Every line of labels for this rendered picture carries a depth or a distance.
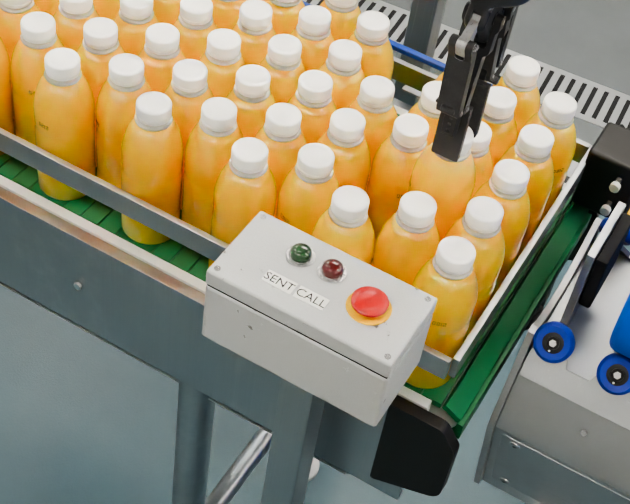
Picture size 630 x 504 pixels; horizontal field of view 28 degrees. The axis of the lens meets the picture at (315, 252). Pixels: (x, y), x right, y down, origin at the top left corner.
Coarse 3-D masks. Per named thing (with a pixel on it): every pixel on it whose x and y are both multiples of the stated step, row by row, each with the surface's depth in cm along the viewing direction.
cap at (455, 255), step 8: (448, 240) 126; (456, 240) 126; (464, 240) 126; (440, 248) 125; (448, 248) 125; (456, 248) 125; (464, 248) 126; (472, 248) 126; (440, 256) 125; (448, 256) 125; (456, 256) 125; (464, 256) 125; (472, 256) 125; (440, 264) 125; (448, 264) 124; (456, 264) 124; (464, 264) 124; (472, 264) 126; (448, 272) 125; (456, 272) 125; (464, 272) 125
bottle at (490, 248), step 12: (456, 228) 132; (468, 228) 130; (468, 240) 131; (480, 240) 131; (492, 240) 131; (480, 252) 131; (492, 252) 131; (504, 252) 133; (480, 264) 131; (492, 264) 132; (480, 276) 132; (492, 276) 133; (480, 288) 134; (492, 288) 136; (480, 300) 136; (480, 312) 138
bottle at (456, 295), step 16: (432, 272) 127; (432, 288) 127; (448, 288) 126; (464, 288) 126; (448, 304) 127; (464, 304) 127; (432, 320) 129; (448, 320) 128; (464, 320) 129; (432, 336) 130; (448, 336) 130; (464, 336) 133; (448, 352) 132; (416, 368) 135; (416, 384) 136; (432, 384) 136
